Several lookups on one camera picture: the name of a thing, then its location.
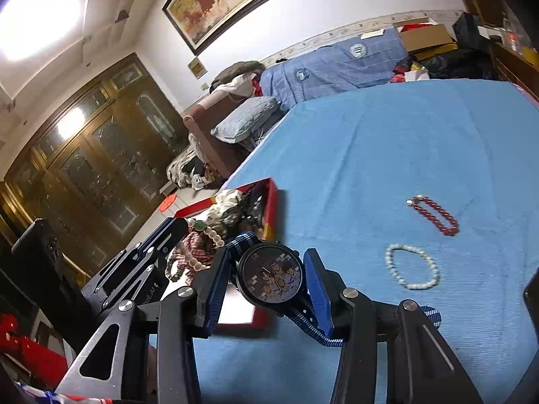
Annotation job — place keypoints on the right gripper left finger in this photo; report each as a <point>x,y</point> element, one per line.
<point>210,286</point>

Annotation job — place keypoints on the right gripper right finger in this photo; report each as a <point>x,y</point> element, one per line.
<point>325,288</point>

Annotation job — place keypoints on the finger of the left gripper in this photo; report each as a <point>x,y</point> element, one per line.
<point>165,237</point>

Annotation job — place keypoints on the red plaid scrunchie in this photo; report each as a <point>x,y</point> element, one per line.
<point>197,250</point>

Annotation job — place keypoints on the white cherry print scrunchie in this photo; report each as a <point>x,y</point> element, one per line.
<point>224,200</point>

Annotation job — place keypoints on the blue striped strap watch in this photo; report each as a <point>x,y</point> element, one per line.
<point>272,275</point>

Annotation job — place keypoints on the grey sheer scrunchie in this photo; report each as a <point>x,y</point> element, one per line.
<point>254,205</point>

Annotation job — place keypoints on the orange round stool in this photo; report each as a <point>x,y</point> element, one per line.
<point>169,204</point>

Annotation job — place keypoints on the red shallow gift box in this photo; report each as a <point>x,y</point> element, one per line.
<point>237,313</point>

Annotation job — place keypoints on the patterned blanket on floor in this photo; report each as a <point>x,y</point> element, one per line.
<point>187,170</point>

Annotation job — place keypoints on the brown sofa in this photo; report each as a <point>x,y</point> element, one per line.
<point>202,117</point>

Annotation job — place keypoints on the wooden wardrobe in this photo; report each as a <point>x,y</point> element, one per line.
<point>96,169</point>

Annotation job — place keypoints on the grey pillow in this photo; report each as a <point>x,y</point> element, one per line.
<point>248,117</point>

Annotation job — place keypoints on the blue bed cover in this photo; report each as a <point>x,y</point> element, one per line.
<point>425,190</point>

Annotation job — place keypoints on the clothes pile on sofa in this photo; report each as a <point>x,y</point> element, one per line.
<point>235,70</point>

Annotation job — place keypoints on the blue checked quilt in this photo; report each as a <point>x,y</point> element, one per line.
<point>352,64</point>

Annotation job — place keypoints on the ceiling light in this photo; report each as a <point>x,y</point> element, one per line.
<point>30,26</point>

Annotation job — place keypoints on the cardboard box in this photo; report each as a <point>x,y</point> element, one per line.
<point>419,34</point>

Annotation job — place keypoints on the wooden side cabinet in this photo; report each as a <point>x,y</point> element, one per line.
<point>512,67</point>

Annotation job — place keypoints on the small gold wall plaque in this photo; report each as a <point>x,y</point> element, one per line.
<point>197,68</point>

